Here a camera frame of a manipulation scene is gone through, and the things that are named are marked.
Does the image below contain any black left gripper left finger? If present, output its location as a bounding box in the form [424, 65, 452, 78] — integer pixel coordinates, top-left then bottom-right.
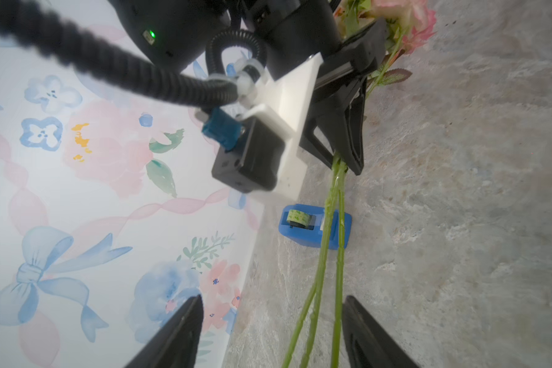
[126, 295, 204, 368]

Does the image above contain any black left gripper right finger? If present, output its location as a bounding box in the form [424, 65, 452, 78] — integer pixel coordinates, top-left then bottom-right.
[342, 295, 418, 368]

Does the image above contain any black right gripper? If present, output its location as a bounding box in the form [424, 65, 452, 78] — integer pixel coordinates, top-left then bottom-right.
[243, 1, 387, 176]

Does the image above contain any blue tape dispenser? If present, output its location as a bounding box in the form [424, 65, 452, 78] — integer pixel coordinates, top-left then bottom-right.
[278, 204, 353, 250]

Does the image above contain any artificial pink cream flower bouquet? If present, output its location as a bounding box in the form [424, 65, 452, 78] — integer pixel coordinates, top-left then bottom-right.
[282, 1, 436, 367]

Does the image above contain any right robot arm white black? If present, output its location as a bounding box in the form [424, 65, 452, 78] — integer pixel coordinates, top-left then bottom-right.
[113, 0, 387, 174]

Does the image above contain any black corrugated cable conduit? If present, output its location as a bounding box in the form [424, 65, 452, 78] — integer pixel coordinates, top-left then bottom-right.
[0, 0, 268, 107]

